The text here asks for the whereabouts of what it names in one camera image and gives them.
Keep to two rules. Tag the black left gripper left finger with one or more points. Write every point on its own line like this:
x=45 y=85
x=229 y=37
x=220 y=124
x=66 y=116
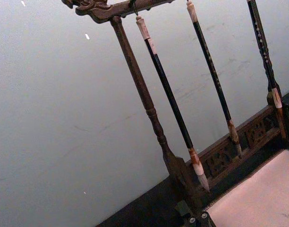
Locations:
x=184 y=217

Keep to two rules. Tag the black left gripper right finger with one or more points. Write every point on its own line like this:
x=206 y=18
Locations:
x=206 y=221

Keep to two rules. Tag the black table cloth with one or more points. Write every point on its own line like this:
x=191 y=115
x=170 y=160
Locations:
x=147 y=208

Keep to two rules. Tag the pale pink felt sheet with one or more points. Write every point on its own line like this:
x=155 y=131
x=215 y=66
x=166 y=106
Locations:
x=253 y=194

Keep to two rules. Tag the black brush with label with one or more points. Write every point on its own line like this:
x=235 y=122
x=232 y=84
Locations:
x=169 y=94

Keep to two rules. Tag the carved dark wooden brush rack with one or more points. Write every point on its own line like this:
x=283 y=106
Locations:
x=137 y=82

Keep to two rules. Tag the black brush with grey tip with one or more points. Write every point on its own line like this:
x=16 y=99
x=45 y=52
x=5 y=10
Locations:
x=211 y=68

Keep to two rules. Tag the black speckled brush brown tip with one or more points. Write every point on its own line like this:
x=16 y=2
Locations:
x=261 y=40

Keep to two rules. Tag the plain pale wall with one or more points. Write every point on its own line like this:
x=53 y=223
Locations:
x=52 y=106

